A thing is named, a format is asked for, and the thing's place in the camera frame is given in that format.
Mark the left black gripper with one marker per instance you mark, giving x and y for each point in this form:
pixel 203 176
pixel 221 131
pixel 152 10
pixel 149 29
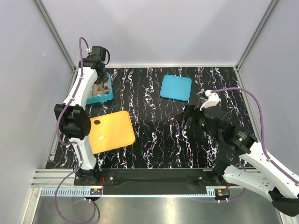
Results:
pixel 103 78

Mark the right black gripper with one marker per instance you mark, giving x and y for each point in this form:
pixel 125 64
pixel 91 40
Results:
pixel 190 110

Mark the dark oval chocolate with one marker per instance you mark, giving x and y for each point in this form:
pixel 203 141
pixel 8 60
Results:
pixel 96 122

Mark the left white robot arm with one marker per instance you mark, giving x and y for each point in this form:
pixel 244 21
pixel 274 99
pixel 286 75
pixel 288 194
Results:
pixel 73 124

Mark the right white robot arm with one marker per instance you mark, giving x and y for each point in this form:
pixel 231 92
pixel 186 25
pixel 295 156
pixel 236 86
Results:
pixel 277 183

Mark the teal chocolate box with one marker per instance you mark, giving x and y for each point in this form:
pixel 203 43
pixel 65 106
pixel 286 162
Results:
pixel 93 98

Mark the teal box lid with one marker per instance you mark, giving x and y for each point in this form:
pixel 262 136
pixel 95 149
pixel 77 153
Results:
pixel 176 87

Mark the yellow plastic tray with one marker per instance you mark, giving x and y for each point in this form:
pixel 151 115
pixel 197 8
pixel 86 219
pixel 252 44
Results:
pixel 117 129

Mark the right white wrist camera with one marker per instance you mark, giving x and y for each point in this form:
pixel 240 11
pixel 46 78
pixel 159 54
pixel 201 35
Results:
pixel 212 100

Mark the aluminium frame rail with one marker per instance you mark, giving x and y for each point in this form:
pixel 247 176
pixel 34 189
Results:
pixel 49 23

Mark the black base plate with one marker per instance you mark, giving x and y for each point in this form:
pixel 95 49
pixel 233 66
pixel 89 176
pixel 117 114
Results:
pixel 153 182

